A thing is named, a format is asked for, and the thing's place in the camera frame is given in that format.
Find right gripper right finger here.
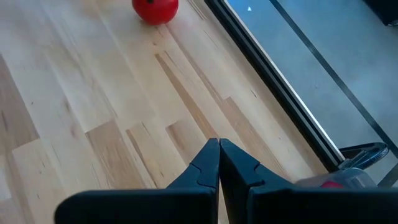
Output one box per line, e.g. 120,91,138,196
219,138,398,224

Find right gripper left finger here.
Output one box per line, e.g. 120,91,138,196
53,138,221,224

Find gray translucent plastic basket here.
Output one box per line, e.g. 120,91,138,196
294,142,390,189

